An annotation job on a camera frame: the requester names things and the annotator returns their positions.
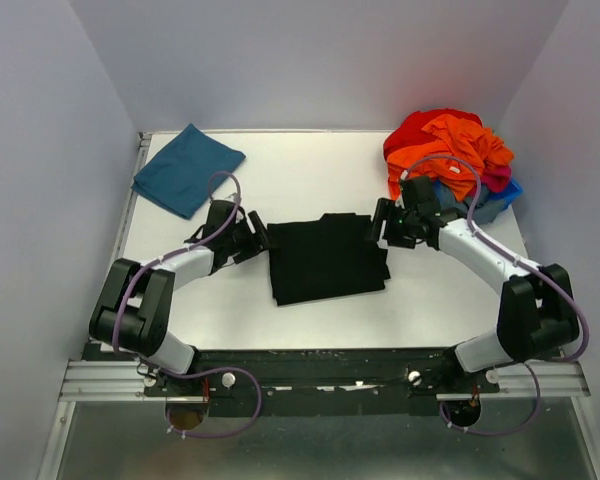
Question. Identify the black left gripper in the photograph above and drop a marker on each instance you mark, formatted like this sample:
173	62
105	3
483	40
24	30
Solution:
258	241

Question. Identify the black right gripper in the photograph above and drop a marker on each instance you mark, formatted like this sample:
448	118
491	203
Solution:
387	210

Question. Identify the teal t-shirt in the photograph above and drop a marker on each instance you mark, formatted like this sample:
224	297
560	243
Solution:
176	178

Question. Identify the black floral print t-shirt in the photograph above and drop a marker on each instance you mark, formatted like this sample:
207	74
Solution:
325	258

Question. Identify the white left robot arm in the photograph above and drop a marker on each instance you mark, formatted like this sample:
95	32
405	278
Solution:
133	309

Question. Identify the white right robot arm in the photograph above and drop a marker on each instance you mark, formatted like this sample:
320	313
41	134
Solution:
537	314

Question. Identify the grey-teal t-shirt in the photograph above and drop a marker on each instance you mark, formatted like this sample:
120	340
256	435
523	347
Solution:
485	211

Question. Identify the red t-shirt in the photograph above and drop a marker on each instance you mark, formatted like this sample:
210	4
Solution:
410	132

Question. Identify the orange t-shirt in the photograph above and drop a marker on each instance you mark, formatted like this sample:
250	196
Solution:
462	148

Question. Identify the magenta t-shirt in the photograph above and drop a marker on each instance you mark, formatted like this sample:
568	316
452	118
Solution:
496	178

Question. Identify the blue plastic bin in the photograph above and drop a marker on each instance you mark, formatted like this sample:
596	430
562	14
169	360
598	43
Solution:
512	191

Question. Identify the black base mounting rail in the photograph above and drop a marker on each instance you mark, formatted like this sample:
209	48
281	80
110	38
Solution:
307	383

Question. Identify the aluminium extrusion frame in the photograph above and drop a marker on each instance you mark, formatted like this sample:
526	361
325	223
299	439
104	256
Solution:
530	429

